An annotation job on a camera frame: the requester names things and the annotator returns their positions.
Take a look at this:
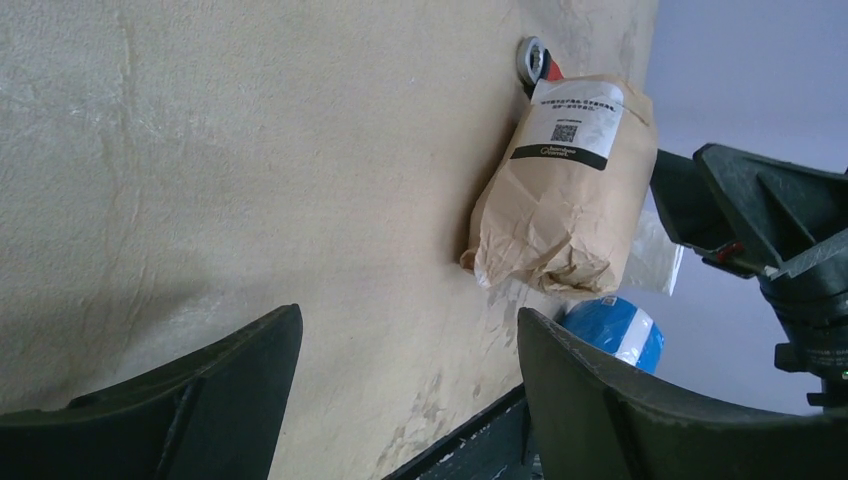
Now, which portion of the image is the blue wrapped roll near base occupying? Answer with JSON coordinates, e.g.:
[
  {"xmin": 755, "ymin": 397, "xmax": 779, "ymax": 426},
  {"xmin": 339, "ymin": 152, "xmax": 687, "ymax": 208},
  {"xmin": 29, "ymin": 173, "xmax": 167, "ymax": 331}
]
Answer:
[{"xmin": 557, "ymin": 296, "xmax": 665, "ymax": 374}]

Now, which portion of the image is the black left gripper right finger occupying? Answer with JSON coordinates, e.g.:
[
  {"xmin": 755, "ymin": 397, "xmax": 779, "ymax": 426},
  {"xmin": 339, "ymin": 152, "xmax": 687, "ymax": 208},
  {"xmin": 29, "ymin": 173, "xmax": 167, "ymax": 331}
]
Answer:
[{"xmin": 517, "ymin": 308, "xmax": 847, "ymax": 479}]

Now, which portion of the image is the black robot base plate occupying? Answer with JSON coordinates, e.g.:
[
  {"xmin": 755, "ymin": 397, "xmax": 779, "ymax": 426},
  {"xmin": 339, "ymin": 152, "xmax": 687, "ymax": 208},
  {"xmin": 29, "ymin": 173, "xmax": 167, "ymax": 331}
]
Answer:
[{"xmin": 386, "ymin": 385, "xmax": 540, "ymax": 480}]

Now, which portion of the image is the red handled adjustable wrench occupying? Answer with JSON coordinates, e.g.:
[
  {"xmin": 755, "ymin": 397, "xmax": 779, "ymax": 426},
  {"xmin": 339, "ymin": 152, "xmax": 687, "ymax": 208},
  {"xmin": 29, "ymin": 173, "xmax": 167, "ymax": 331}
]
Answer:
[{"xmin": 515, "ymin": 36, "xmax": 564, "ymax": 98}]

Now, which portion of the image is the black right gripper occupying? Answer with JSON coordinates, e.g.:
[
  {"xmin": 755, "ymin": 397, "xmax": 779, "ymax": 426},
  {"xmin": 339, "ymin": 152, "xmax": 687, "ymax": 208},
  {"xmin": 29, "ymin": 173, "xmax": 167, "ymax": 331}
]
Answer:
[{"xmin": 650, "ymin": 143, "xmax": 847, "ymax": 408}]

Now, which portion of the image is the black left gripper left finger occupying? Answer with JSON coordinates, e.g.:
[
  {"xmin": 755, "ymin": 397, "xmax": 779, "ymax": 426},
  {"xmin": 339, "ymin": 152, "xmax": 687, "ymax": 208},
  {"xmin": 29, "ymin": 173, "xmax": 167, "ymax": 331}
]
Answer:
[{"xmin": 1, "ymin": 305, "xmax": 303, "ymax": 479}]

